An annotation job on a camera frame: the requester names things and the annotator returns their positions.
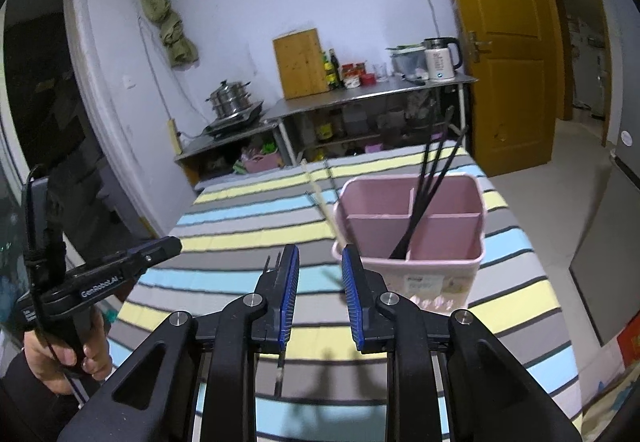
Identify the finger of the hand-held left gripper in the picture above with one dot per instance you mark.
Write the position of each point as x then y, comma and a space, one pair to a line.
145, 249
160, 252

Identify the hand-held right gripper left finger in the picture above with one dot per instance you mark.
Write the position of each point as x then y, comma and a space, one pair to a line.
287, 297

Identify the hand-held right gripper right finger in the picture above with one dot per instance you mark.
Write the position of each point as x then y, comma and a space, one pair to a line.
352, 302

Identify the black chopstick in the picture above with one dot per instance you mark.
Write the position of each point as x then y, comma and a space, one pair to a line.
278, 374
455, 147
424, 172
267, 266
437, 147

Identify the cream chopstick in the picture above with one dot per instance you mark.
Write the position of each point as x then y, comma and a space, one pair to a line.
322, 202

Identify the pink utensil basket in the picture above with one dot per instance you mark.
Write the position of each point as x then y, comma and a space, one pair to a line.
445, 242

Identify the person's left forearm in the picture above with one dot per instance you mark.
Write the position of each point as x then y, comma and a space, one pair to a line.
30, 414

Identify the person's left hand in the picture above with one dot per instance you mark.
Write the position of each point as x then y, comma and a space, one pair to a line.
97, 347

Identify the striped tablecloth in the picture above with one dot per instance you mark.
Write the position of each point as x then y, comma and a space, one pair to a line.
240, 227

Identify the yellowed power strip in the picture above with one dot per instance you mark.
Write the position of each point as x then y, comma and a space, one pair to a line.
174, 137

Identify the low metal stand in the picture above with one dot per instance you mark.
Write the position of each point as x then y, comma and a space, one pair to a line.
225, 142

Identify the pink plastic tub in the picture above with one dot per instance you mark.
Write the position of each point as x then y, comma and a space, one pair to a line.
260, 163

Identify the induction cooker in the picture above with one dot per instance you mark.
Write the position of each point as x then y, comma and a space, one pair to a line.
237, 122

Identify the steel steamer pot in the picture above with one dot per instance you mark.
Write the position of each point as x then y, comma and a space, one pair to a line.
230, 99

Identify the metal counter table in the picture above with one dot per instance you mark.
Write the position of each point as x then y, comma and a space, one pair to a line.
360, 94

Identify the green hanging cloth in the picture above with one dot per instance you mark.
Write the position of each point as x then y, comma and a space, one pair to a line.
172, 32

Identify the white jar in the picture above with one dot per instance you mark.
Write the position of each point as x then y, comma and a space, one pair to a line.
351, 82

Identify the red container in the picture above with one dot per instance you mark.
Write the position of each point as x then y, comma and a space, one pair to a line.
368, 80

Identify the yellow oil bottle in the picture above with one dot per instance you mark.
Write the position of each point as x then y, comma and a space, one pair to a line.
329, 72

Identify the drinking glass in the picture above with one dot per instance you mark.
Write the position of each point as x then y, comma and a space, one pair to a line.
381, 73

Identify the red lidded jar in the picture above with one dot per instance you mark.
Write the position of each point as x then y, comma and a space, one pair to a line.
347, 70
360, 68

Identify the dark sauce bottle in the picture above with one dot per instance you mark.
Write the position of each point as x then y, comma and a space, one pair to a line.
337, 69

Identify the wooden cutting board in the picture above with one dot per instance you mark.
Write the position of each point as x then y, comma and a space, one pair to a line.
300, 64

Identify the grey plastic container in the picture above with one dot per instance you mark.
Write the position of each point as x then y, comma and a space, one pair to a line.
407, 64

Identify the white electric kettle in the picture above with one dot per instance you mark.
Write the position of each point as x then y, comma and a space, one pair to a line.
440, 62

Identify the yellow wooden door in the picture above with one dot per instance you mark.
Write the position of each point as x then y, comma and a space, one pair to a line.
500, 72

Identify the red box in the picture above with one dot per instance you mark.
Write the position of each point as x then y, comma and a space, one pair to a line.
631, 344

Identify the white door frame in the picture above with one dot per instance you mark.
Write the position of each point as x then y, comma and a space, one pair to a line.
100, 122

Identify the white wall switch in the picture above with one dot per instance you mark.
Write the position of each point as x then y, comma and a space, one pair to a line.
129, 82

